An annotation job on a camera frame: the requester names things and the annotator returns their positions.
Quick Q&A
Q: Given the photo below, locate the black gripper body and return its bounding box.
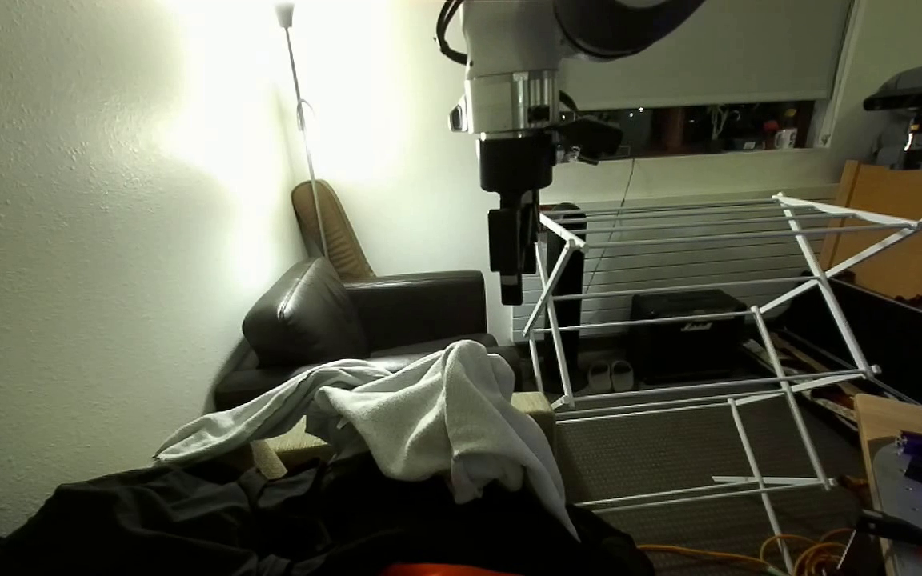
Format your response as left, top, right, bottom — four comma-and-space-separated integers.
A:
477, 131, 560, 275

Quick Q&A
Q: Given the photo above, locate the grey hooded sweatshirt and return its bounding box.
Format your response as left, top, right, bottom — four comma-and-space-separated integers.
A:
155, 336, 584, 539

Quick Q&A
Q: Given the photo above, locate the tall black speaker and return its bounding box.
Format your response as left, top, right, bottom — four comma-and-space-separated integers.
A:
534, 202, 590, 364

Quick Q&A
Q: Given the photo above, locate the white slipper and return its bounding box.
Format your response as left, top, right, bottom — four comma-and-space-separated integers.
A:
584, 357, 616, 392
606, 354, 638, 392

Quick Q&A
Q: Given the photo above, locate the black amplifier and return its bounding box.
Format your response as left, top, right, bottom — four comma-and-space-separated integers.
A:
632, 287, 759, 387

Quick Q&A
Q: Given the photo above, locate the black leather armchair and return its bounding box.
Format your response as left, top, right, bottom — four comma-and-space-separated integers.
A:
212, 253, 505, 413

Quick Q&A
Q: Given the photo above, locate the orange garment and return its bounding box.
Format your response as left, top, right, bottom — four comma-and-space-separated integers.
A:
377, 559, 519, 576

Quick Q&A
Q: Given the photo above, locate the white clothes drying rack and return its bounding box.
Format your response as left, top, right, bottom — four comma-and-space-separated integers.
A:
519, 187, 922, 576

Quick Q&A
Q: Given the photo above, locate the black clothes pile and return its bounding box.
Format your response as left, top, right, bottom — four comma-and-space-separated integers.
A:
0, 450, 655, 576

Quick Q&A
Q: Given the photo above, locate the cardboard box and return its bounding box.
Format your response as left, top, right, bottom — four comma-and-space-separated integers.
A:
852, 391, 922, 576

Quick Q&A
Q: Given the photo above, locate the wooden board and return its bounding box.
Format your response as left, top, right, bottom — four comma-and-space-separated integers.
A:
834, 157, 922, 329

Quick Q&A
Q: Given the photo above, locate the black low cabinet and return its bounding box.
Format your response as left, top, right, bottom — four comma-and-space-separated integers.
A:
776, 273, 922, 421

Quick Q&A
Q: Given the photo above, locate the black padded bench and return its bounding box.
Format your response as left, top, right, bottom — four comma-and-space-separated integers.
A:
860, 58, 922, 172

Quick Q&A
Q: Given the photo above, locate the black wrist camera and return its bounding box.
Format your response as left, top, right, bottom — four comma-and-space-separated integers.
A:
554, 115, 624, 166

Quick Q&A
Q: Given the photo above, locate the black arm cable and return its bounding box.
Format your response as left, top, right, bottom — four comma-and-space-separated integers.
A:
436, 0, 471, 67

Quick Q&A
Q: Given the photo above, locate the orange extension cable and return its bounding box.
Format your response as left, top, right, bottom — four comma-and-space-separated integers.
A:
635, 528, 859, 576

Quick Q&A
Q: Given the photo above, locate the black handled tool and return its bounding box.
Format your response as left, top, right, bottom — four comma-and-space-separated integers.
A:
855, 507, 922, 557

